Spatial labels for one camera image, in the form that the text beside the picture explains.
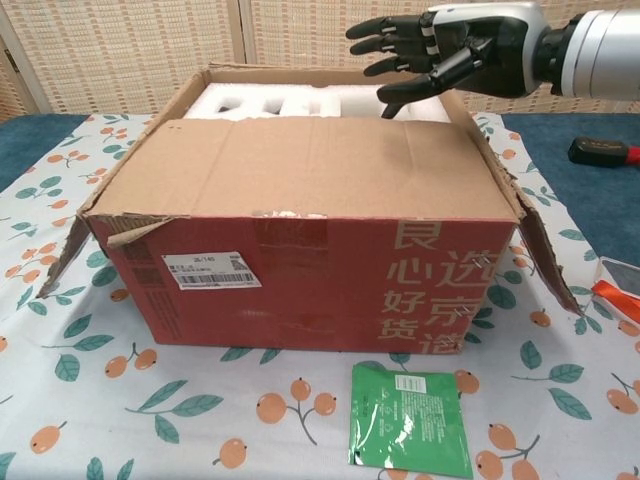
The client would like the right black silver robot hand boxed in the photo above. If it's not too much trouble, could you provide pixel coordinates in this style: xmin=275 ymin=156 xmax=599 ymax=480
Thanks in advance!
xmin=346 ymin=2 xmax=549 ymax=121

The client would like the red cardboard shipping box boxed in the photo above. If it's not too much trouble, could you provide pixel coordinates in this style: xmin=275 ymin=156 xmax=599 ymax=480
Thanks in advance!
xmin=34 ymin=62 xmax=594 ymax=356

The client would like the black key fob red tag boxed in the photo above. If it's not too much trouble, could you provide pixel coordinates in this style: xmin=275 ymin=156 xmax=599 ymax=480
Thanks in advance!
xmin=568 ymin=135 xmax=640 ymax=167

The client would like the white foam insert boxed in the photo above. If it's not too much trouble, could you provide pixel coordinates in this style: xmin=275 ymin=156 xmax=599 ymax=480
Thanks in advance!
xmin=182 ymin=82 xmax=449 ymax=124

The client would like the white card holder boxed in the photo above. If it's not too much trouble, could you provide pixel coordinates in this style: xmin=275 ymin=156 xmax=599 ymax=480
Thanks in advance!
xmin=597 ymin=255 xmax=640 ymax=296

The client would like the woven bamboo folding screen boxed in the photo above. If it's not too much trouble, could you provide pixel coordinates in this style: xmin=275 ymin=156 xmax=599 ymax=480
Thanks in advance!
xmin=0 ymin=0 xmax=640 ymax=121

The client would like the green foil sachet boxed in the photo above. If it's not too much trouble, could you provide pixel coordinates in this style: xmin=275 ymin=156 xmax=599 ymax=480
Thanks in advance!
xmin=347 ymin=362 xmax=475 ymax=480

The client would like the floral print tablecloth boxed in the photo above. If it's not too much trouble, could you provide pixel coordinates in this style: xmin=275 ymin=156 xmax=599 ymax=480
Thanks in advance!
xmin=0 ymin=112 xmax=640 ymax=480

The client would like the orange lanyard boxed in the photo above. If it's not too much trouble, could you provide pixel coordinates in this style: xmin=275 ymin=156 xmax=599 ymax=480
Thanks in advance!
xmin=589 ymin=279 xmax=640 ymax=321

